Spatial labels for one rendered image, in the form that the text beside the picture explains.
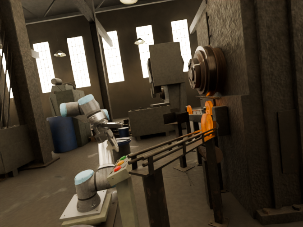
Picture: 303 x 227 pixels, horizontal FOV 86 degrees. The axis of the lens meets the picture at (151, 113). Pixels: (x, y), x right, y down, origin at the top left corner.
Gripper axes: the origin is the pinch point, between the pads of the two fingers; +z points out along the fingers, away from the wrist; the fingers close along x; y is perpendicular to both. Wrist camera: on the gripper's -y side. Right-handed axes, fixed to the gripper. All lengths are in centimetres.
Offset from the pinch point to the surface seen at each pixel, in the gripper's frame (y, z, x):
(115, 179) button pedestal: 1.5, 9.2, 19.3
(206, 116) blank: -58, 10, -9
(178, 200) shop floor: -10, 74, -44
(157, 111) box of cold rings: -25, 12, -296
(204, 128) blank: -53, 15, -7
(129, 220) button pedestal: 9.5, 35.4, 12.2
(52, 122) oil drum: 204, -85, -282
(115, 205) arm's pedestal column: 44, 52, -46
